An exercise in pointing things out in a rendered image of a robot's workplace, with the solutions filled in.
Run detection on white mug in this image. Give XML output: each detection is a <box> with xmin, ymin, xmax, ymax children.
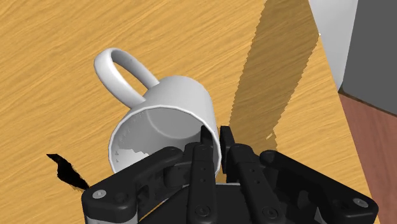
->
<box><xmin>94</xmin><ymin>47</ymin><xmax>223</xmax><ymax>174</ymax></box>

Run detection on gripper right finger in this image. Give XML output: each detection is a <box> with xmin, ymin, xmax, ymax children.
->
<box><xmin>218</xmin><ymin>125</ymin><xmax>379</xmax><ymax>224</ymax></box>

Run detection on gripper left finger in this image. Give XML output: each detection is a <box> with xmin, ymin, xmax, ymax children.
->
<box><xmin>81</xmin><ymin>125</ymin><xmax>218</xmax><ymax>224</ymax></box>

